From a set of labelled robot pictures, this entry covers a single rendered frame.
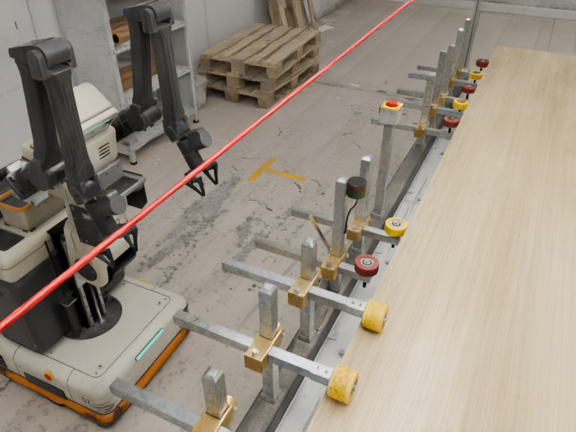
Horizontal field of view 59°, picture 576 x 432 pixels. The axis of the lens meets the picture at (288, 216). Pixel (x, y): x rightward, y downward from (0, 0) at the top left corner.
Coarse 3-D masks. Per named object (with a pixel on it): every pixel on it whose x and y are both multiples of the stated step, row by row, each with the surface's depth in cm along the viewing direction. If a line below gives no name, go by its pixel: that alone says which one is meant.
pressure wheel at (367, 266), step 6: (360, 258) 167; (366, 258) 167; (372, 258) 167; (360, 264) 164; (366, 264) 165; (372, 264) 165; (378, 264) 164; (360, 270) 164; (366, 270) 162; (372, 270) 163; (378, 270) 166; (366, 276) 164; (372, 276) 164
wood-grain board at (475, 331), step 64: (512, 64) 325; (512, 128) 249; (448, 192) 201; (512, 192) 201; (448, 256) 168; (512, 256) 168; (448, 320) 145; (512, 320) 145; (384, 384) 128; (448, 384) 128; (512, 384) 128
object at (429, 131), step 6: (372, 120) 275; (378, 120) 273; (396, 126) 270; (402, 126) 269; (408, 126) 267; (414, 126) 267; (426, 132) 264; (432, 132) 263; (438, 132) 262; (444, 132) 261; (450, 138) 260
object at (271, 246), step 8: (256, 240) 182; (264, 240) 182; (264, 248) 182; (272, 248) 180; (280, 248) 179; (288, 248) 179; (296, 248) 179; (288, 256) 178; (296, 256) 177; (320, 256) 175; (320, 264) 174; (344, 264) 171; (344, 272) 170; (352, 272) 169; (360, 280) 169; (368, 280) 167
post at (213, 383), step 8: (208, 368) 108; (216, 368) 108; (208, 376) 106; (216, 376) 106; (224, 376) 108; (208, 384) 106; (216, 384) 106; (224, 384) 109; (208, 392) 108; (216, 392) 107; (224, 392) 110; (208, 400) 110; (216, 400) 108; (224, 400) 112; (208, 408) 112; (216, 408) 110; (224, 408) 113; (216, 416) 112
